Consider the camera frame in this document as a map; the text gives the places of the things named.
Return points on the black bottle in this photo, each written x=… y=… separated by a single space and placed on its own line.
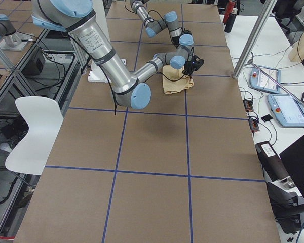
x=231 y=20

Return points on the teach pendant near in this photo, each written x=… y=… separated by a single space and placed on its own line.
x=286 y=110

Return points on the brown black box device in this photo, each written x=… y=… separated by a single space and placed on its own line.
x=271 y=161

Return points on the cream long-sleeve graphic shirt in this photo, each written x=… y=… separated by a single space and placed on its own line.
x=174 y=81

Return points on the aluminium frame post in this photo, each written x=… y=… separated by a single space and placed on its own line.
x=256 y=30

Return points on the white plastic chair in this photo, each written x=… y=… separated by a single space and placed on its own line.
x=44 y=119

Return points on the teach pendant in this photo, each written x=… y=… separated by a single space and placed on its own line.
x=261 y=82
x=286 y=110

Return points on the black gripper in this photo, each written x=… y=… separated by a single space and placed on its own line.
x=189 y=66
x=175 y=40

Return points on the teach pendant far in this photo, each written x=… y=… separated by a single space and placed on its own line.
x=261 y=82

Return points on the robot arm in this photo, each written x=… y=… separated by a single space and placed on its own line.
x=154 y=23
x=128 y=89

